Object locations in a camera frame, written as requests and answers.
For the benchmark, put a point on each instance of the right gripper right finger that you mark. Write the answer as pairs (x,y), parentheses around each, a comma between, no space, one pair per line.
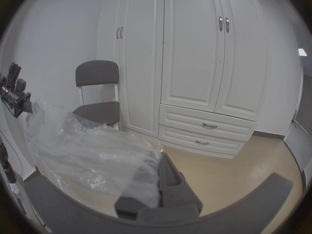
(175,191)

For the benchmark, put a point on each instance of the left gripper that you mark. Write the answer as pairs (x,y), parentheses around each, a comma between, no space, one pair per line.
(22,100)

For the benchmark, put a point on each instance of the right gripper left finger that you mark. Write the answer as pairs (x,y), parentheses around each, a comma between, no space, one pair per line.
(151,186)

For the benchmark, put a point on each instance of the clear plastic bag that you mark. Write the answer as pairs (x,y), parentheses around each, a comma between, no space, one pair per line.
(85,155)

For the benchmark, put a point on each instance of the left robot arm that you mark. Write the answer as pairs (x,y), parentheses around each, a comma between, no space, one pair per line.
(13,72)

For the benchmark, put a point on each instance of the white chair dark grey seat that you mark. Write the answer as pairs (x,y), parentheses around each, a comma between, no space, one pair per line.
(96,73)

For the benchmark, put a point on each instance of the white wardrobe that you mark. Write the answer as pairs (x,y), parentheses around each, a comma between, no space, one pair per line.
(190,57)

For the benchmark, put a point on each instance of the white ceiling light panel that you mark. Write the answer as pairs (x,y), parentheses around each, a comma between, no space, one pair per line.
(303,52)

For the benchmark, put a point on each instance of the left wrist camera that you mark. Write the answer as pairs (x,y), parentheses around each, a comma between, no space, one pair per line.
(21,84)

